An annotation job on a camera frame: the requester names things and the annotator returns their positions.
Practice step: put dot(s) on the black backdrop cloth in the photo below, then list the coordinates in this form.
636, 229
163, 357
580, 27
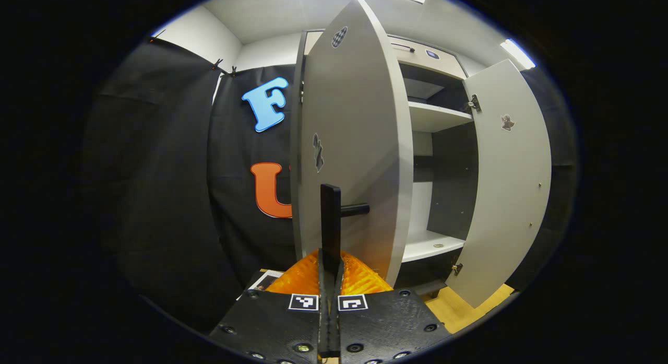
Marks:
156, 171

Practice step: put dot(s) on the small ceiling light panel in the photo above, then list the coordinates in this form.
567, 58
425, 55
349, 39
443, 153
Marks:
517, 54

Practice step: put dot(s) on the metal door hinge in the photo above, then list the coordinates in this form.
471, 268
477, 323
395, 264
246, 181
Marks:
474, 103
457, 269

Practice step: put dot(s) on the cabinet door with checkered sticker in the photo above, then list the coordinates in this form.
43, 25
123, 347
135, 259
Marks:
355, 118

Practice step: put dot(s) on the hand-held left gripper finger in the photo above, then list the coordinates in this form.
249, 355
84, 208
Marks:
324, 322
335, 327

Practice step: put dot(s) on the grey cabinet drawer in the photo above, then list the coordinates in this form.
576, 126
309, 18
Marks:
443, 63

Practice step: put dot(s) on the cabinet door with square stickers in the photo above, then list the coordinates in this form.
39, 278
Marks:
506, 197

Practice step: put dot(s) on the white cabinet shelf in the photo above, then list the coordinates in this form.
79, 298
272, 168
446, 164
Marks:
433, 118
428, 246

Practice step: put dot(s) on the grey double-door shoe cabinet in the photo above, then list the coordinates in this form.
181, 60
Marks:
449, 186

